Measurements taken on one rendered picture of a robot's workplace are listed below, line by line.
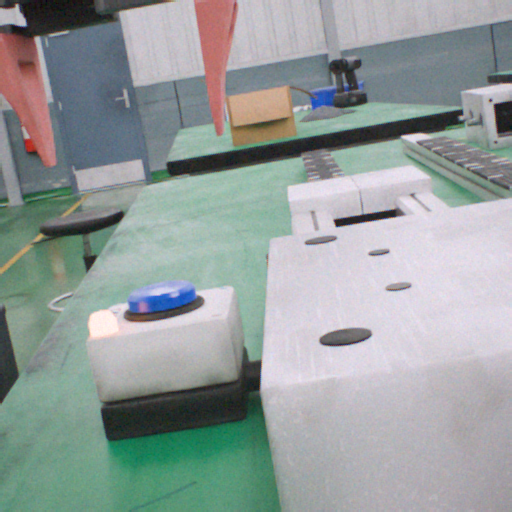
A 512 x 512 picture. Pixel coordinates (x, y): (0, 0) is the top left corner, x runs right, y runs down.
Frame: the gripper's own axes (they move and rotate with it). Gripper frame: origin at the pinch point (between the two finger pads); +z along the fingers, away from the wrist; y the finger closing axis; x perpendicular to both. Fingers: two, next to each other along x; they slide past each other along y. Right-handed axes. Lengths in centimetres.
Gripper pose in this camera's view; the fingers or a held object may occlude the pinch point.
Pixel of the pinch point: (132, 136)
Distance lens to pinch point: 52.7
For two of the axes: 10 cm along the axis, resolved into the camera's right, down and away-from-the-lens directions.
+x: 0.3, -1.8, 9.8
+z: 1.8, 9.7, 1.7
